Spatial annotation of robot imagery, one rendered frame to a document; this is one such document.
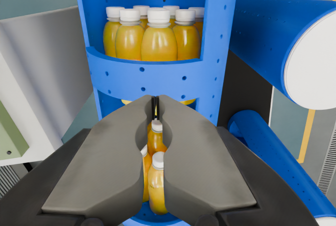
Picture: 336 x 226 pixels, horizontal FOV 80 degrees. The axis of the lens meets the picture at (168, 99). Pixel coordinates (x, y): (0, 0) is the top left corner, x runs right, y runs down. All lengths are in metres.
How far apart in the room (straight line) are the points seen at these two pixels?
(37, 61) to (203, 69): 0.40
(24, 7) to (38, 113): 1.31
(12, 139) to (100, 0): 0.34
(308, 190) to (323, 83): 0.68
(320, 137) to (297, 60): 1.94
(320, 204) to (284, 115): 1.07
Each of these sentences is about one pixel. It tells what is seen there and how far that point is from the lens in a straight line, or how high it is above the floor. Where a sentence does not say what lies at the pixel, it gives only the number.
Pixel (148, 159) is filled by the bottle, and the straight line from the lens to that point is 0.57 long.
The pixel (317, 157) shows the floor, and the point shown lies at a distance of 2.71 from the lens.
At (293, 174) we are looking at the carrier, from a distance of 1.29.
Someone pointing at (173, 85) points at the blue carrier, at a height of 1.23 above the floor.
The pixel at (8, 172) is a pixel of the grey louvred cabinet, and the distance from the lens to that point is 2.25.
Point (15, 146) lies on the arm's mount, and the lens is 0.54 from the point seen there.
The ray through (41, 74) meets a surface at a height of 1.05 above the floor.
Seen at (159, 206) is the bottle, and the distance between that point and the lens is 0.61.
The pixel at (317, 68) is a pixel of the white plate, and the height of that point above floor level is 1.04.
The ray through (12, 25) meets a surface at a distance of 0.55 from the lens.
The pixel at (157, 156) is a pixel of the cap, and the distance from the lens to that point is 0.52.
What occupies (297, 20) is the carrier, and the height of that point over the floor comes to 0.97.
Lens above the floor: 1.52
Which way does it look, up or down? 62 degrees down
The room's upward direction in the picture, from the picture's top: 175 degrees clockwise
